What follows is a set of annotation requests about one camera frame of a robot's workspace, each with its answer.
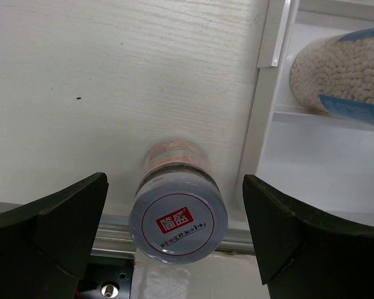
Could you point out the tall blue-label shaker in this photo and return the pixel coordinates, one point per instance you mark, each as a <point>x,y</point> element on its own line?
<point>335,76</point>

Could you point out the white plastic organizer tray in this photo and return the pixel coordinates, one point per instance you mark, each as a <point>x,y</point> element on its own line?
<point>325,161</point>

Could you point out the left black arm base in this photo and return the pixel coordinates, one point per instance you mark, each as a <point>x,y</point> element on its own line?
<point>106,277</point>

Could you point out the short spice jar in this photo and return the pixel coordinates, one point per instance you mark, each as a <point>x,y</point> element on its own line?
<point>179,215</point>

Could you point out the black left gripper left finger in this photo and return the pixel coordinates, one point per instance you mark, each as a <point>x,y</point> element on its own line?
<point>45,245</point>

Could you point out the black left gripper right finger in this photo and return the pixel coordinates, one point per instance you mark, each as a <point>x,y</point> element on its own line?
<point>304,252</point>

